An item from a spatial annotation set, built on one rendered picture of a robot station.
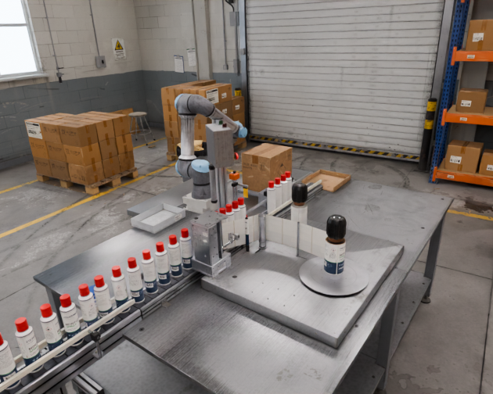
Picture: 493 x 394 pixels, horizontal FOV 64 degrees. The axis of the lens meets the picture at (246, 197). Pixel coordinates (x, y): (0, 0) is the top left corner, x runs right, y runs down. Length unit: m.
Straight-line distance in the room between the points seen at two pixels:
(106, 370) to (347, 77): 5.21
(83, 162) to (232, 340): 4.10
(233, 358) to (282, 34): 5.82
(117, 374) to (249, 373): 1.11
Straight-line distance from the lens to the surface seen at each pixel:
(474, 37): 5.45
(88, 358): 1.67
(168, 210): 2.65
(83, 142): 5.33
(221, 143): 1.95
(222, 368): 1.51
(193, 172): 2.53
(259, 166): 2.74
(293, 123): 6.87
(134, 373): 2.43
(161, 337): 1.66
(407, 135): 6.30
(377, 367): 2.42
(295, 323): 1.62
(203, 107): 2.49
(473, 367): 2.93
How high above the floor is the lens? 1.92
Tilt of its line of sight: 23 degrees down
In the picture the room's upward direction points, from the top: 2 degrees counter-clockwise
